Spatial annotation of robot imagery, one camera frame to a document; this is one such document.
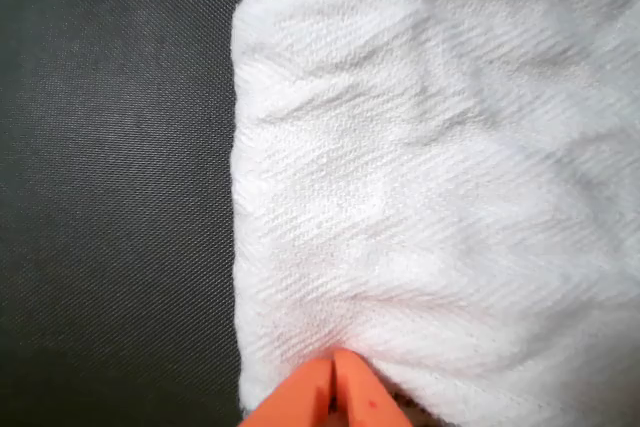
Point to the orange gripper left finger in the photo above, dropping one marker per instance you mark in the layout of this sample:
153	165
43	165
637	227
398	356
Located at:
295	397

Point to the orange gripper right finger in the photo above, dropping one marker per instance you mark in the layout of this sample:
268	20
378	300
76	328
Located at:
365	392

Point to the white striped towel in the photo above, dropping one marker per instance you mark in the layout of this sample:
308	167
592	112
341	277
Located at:
425	172

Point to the dark desk mat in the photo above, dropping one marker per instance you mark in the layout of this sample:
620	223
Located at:
115	172

